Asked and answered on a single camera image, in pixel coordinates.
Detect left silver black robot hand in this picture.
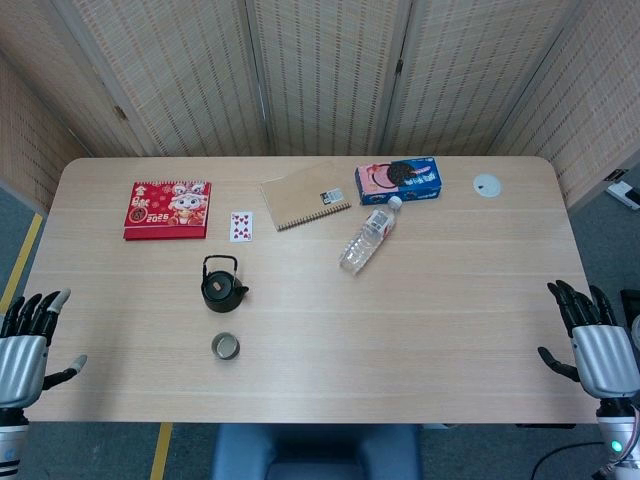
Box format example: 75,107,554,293
0,287,89,409

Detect red 2025 desk calendar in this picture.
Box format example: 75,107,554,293
122,179,213,242

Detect blue cookie box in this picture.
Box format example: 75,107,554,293
354,156,444,207

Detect white power strip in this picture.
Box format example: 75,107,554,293
605,180,640,210

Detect hearts playing card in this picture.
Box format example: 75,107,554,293
229,210,255,244

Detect yellow floor tape strip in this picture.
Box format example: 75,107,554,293
149,422,174,480
0,213,45,305

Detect small metal cup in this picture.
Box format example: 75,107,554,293
210,332,241,361

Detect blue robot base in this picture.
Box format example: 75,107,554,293
209,423,424,480

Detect clear plastic water bottle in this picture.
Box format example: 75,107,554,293
338,195,404,277

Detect bamboo folding screen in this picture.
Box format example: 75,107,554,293
0,0,640,211

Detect black floor cable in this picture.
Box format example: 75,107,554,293
529,441,609,480

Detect white table cable grommet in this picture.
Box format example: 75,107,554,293
472,172,503,199

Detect black teapot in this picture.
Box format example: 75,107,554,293
200,254,250,315

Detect brown spiral notebook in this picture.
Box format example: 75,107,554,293
258,160,353,233

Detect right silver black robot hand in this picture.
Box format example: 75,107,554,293
537,279,640,401

